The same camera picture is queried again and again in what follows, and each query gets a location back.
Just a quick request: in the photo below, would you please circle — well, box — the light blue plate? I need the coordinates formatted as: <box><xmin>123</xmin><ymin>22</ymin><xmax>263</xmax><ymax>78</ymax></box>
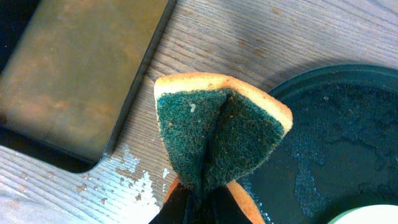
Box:
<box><xmin>328</xmin><ymin>205</ymin><xmax>398</xmax><ymax>224</ymax></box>

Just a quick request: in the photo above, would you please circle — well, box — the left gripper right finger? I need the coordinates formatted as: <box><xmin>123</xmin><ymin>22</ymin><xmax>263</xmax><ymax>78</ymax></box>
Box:
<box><xmin>211</xmin><ymin>187</ymin><xmax>251</xmax><ymax>224</ymax></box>

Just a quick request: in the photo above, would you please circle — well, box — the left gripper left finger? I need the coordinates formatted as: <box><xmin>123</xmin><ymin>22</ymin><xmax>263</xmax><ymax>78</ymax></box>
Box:
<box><xmin>149</xmin><ymin>183</ymin><xmax>193</xmax><ymax>224</ymax></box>

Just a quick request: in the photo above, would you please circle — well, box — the black rectangular water tray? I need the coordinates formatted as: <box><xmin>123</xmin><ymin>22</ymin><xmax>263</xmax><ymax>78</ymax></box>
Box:
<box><xmin>1</xmin><ymin>1</ymin><xmax>175</xmax><ymax>174</ymax></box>

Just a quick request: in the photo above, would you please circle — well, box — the orange green sponge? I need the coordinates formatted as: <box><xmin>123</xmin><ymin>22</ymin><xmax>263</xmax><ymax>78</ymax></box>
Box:
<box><xmin>154</xmin><ymin>72</ymin><xmax>293</xmax><ymax>223</ymax></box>

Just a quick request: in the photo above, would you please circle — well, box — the round black tray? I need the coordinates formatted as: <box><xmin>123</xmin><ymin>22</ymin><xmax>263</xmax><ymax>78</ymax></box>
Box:
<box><xmin>239</xmin><ymin>64</ymin><xmax>397</xmax><ymax>223</ymax></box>

